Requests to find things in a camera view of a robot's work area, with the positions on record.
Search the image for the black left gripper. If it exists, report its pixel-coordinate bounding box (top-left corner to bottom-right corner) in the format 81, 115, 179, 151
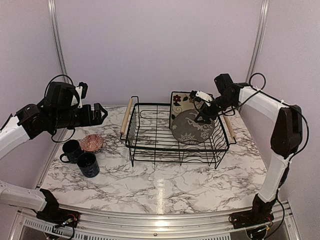
50, 102, 108, 130

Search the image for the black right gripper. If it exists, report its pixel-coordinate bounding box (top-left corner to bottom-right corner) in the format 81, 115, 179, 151
194, 94, 237, 124

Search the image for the square floral ceramic plate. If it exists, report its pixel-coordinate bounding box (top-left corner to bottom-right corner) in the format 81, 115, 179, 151
169, 91, 211, 129

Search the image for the grey reindeer round plate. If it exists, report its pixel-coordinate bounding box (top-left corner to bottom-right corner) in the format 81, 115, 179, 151
171, 109, 215, 145

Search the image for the blue white patterned bowl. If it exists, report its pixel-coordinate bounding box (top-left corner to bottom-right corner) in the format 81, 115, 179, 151
79, 134, 104, 153

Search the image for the dark green ceramic mug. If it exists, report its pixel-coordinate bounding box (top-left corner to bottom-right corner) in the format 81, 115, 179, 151
59, 139, 84, 164

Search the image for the dark blue ceramic mug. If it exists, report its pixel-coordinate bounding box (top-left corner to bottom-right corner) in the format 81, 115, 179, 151
77, 152, 100, 178

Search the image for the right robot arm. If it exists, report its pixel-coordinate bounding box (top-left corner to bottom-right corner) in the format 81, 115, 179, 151
190, 73, 303, 224

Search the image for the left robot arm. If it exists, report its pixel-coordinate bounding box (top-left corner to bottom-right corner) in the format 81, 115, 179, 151
0, 81, 108, 223

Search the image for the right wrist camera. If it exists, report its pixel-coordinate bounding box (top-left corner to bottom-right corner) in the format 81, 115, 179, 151
189, 90, 213, 103

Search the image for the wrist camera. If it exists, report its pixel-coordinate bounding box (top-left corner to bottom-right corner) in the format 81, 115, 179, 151
189, 90, 213, 103
75, 82, 88, 109

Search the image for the right wooden rack handle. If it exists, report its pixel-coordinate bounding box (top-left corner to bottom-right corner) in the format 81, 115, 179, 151
223, 115, 236, 139

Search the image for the wooden rack handle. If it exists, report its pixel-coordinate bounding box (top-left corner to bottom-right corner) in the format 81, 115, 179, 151
120, 97, 133, 135
223, 115, 236, 139

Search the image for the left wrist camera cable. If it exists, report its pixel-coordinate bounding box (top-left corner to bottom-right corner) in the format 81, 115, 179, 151
43, 73, 83, 144

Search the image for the left wooden rack handle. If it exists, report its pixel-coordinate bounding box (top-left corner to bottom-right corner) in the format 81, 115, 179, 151
120, 97, 133, 135

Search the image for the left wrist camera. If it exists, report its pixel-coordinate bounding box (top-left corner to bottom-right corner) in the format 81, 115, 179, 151
75, 82, 88, 109

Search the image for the black wire dish rack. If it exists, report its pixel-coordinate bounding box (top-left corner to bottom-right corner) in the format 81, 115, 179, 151
120, 96, 236, 168

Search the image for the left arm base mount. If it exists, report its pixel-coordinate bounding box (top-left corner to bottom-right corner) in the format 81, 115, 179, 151
36, 188, 80, 229

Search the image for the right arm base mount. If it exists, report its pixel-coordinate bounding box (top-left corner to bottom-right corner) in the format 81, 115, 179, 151
228, 194, 276, 229

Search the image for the right aluminium wall post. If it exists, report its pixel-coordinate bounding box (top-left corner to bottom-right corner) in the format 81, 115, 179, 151
246, 0, 270, 83

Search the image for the aluminium wall post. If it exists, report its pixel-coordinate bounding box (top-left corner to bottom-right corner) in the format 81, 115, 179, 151
246, 0, 270, 83
47, 0, 68, 75

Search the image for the left aluminium wall post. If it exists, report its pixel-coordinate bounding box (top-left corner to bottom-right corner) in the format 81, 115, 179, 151
47, 0, 68, 75

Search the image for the aluminium front rail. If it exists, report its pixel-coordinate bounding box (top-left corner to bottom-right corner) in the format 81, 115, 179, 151
8, 201, 301, 240

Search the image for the black camera cable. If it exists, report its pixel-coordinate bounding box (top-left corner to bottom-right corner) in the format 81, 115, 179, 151
219, 72, 310, 226

